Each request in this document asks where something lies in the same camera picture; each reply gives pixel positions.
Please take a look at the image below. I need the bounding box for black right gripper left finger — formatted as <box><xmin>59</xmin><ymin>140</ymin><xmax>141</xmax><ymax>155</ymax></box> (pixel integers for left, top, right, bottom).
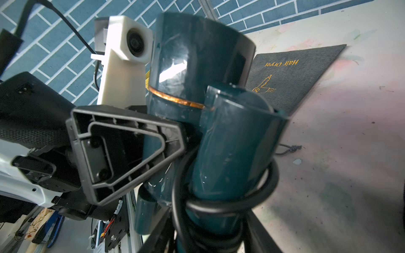
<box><xmin>138</xmin><ymin>209</ymin><xmax>174</xmax><ymax>253</ymax></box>

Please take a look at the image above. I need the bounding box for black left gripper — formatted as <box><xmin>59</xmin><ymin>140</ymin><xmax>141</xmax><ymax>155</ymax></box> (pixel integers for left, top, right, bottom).
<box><xmin>11</xmin><ymin>105</ymin><xmax>186</xmax><ymax>220</ymax></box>

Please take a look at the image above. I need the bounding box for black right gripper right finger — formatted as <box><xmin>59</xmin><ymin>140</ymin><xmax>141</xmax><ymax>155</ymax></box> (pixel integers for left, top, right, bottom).
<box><xmin>243</xmin><ymin>210</ymin><xmax>282</xmax><ymax>253</ymax></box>

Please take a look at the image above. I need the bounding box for black green-dryer cord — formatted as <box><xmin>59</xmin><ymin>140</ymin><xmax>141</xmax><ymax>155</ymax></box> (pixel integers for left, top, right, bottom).
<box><xmin>170</xmin><ymin>147</ymin><xmax>281</xmax><ymax>253</ymax></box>

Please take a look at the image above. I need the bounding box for grey bag drawstring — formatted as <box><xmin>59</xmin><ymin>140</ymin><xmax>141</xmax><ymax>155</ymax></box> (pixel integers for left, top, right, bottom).
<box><xmin>275</xmin><ymin>143</ymin><xmax>303</xmax><ymax>156</ymax></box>

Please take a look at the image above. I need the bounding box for grey hair dryer bag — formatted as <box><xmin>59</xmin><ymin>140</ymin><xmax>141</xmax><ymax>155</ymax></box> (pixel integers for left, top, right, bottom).
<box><xmin>245</xmin><ymin>44</ymin><xmax>347</xmax><ymax>116</ymax></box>

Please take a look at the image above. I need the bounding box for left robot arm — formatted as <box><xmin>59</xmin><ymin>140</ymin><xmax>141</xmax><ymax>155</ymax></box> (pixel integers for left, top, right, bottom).
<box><xmin>1</xmin><ymin>16</ymin><xmax>186</xmax><ymax>220</ymax></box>

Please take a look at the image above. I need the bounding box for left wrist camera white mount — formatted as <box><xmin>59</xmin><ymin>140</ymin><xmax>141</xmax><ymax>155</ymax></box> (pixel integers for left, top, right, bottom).
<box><xmin>91</xmin><ymin>16</ymin><xmax>154</xmax><ymax>109</ymax></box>

